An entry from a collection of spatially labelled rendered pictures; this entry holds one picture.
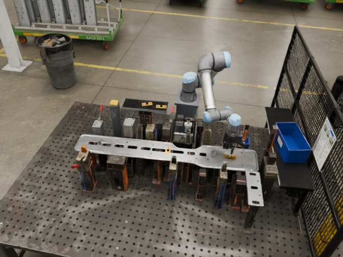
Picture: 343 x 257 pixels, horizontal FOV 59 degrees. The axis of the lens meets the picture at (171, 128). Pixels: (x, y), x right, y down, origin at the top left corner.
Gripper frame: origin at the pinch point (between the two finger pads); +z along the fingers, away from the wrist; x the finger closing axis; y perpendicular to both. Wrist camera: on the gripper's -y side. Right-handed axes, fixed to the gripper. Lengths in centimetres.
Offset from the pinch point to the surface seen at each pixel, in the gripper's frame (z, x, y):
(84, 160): -3, 23, 102
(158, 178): 29, 6, 53
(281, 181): -0.2, 21.4, -33.3
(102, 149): 2, 5, 96
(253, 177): 2.7, 17.8, -15.4
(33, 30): 74, -350, 342
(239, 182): 4.7, 21.6, -5.7
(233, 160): 2.7, 3.6, -1.9
